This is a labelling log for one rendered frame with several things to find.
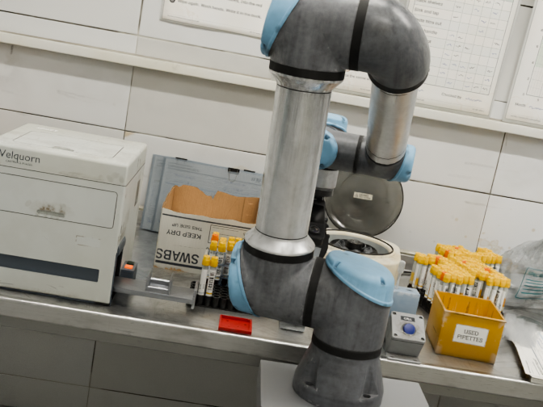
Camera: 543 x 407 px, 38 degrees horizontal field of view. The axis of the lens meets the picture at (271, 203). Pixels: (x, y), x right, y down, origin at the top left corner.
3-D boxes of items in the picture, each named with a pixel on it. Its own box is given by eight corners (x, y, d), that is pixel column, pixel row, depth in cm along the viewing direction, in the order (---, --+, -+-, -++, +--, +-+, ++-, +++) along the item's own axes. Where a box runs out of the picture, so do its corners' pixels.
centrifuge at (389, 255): (292, 296, 186) (301, 247, 183) (304, 262, 215) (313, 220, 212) (392, 318, 183) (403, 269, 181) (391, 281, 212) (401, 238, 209)
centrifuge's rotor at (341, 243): (317, 268, 193) (322, 241, 191) (322, 252, 208) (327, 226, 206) (379, 282, 191) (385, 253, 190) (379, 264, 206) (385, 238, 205)
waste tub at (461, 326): (433, 354, 166) (444, 310, 164) (423, 329, 180) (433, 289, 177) (495, 365, 167) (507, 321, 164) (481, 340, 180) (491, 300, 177)
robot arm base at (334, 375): (380, 422, 123) (393, 364, 121) (287, 401, 124) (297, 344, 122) (381, 382, 137) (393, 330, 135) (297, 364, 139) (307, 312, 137)
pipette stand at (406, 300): (368, 333, 171) (377, 290, 169) (362, 320, 178) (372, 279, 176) (411, 339, 172) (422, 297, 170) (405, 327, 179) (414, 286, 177)
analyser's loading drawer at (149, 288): (94, 292, 160) (98, 269, 159) (101, 282, 167) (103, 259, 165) (193, 308, 161) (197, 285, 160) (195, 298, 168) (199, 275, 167)
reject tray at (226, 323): (217, 329, 158) (218, 326, 158) (219, 317, 165) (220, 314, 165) (250, 335, 158) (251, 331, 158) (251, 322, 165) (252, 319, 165)
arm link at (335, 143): (357, 137, 145) (362, 131, 155) (298, 126, 146) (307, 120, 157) (350, 178, 146) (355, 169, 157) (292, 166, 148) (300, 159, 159)
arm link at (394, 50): (452, -14, 110) (416, 148, 155) (375, -26, 112) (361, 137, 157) (439, 54, 106) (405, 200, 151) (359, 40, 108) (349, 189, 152)
